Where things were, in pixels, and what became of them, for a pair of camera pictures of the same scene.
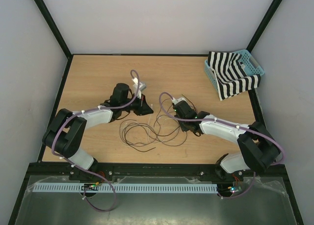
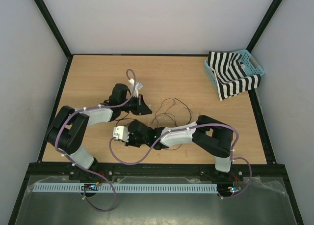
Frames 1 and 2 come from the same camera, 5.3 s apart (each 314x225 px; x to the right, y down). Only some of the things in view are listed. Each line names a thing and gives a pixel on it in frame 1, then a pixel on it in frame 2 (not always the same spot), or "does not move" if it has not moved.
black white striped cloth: [230, 74] does not move
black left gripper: [143, 108] does not move
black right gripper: [185, 128] → [130, 142]
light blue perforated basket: [248, 64] does not move
